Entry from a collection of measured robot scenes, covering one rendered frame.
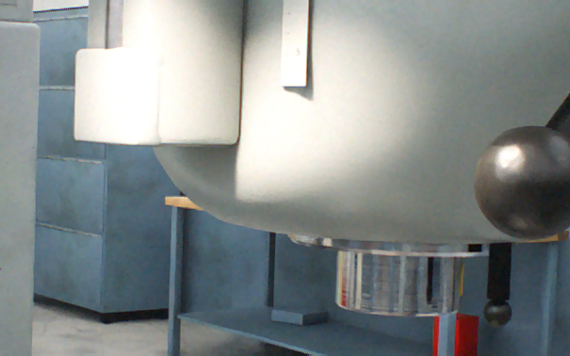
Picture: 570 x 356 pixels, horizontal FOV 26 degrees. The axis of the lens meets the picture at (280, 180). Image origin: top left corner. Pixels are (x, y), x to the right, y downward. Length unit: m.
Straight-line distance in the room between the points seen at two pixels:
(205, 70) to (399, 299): 0.12
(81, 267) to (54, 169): 0.72
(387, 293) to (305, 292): 6.71
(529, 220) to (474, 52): 0.07
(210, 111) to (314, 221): 0.05
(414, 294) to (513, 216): 0.14
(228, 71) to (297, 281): 6.83
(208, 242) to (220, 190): 7.52
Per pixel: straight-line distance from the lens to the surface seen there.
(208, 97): 0.38
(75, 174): 8.01
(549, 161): 0.31
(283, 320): 6.70
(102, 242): 7.73
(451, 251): 0.43
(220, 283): 7.83
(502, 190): 0.31
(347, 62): 0.36
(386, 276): 0.45
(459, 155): 0.38
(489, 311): 0.43
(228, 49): 0.39
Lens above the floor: 1.35
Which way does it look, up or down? 3 degrees down
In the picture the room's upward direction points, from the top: 2 degrees clockwise
